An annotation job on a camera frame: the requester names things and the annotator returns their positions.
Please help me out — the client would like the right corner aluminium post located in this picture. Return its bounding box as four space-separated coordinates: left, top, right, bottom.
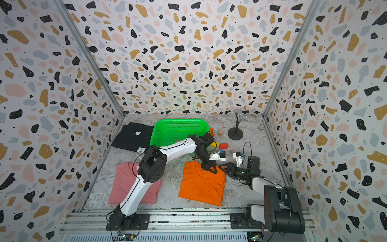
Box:
263 0 321 119

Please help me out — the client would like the left corner aluminium post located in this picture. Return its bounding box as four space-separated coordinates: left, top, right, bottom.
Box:
51 0 125 119

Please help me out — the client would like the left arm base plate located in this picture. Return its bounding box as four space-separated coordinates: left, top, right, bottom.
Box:
106 213 151 231

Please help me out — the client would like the corner aluminium post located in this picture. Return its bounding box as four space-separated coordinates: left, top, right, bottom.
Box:
51 0 125 119
263 0 321 119

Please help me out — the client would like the aluminium rail frame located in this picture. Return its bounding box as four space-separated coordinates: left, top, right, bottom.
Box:
59 208 319 242

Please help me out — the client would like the orange t-shirt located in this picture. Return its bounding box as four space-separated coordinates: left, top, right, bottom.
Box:
178 161 226 206

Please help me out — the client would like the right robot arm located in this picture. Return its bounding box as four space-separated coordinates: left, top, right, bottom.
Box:
218 156 306 235

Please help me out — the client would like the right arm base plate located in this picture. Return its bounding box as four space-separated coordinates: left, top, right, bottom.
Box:
230 212 266 229

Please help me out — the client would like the red block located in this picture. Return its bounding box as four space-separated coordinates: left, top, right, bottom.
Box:
219 143 229 150

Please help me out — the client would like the orange arch block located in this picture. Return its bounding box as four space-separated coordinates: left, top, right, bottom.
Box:
209 128 215 137

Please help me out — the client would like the white paper label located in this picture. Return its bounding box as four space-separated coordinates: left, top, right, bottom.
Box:
137 147 146 153

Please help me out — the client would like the black stand with mirror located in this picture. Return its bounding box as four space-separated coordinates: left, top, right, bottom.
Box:
228 113 247 141

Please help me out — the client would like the pink t-shirt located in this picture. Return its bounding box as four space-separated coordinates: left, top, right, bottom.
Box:
107 161 163 205

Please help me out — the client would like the black folded t-shirt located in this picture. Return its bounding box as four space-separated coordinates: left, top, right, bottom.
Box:
112 122 154 152

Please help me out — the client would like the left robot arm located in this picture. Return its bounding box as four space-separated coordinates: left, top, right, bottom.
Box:
114 132 217 218

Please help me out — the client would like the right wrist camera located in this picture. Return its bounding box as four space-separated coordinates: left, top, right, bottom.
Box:
232 152 245 167

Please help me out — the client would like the green plastic basket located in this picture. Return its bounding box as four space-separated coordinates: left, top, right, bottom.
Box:
147 119 214 155

